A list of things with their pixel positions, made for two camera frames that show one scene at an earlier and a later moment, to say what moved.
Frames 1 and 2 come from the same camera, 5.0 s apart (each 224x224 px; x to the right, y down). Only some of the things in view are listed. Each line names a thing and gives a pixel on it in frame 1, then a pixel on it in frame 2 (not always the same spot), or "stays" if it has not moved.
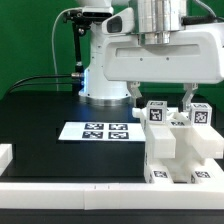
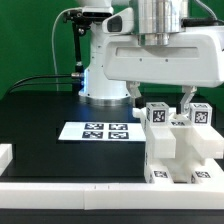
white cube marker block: x=200 y=176 stays
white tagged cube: x=201 y=114 stays
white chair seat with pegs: x=183 y=165 → x=164 y=170
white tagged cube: x=156 y=112 stays
